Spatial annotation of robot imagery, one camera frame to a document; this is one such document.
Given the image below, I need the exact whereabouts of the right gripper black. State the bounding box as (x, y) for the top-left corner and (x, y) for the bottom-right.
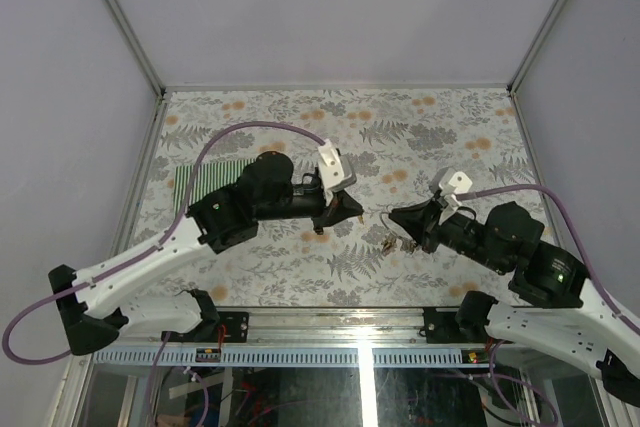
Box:
(387, 192), (507, 272)

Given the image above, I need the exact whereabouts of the large metal keyring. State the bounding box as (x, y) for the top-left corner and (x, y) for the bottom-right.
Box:
(379, 211), (418, 256)

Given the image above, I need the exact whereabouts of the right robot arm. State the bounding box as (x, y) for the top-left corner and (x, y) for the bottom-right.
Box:
(389, 199), (639, 406)

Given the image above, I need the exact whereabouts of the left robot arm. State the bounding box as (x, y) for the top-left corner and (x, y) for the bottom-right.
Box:
(48, 148), (363, 356)

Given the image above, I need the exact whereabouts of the floral table mat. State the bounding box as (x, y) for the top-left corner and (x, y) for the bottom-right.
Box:
(129, 88), (547, 307)

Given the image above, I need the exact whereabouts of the green striped cloth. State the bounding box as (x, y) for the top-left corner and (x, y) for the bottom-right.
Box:
(173, 159), (253, 214)

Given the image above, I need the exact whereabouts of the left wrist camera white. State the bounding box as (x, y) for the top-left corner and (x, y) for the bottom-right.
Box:
(317, 139), (357, 205)

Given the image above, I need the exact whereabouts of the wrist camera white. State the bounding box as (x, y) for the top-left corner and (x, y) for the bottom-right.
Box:
(317, 139), (357, 205)
(430, 167), (473, 210)

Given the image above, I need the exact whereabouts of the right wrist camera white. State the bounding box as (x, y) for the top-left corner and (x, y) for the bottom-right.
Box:
(430, 167), (473, 210)

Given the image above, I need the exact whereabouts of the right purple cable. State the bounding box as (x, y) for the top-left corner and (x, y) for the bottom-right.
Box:
(457, 184), (640, 331)

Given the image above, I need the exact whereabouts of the purple cable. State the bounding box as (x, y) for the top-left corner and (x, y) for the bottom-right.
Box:
(457, 184), (640, 331)
(1, 120), (326, 366)

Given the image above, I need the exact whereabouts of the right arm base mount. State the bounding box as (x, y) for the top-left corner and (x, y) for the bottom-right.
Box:
(418, 307), (473, 344)

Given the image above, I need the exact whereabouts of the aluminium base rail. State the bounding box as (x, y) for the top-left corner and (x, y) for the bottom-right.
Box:
(74, 306), (614, 348)

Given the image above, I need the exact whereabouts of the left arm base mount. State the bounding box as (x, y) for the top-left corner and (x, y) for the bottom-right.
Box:
(214, 311), (250, 345)

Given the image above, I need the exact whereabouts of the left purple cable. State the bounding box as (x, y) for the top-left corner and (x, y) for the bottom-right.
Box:
(1, 120), (326, 366)

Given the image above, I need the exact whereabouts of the slotted cable duct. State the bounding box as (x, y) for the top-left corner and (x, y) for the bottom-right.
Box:
(93, 346), (464, 368)

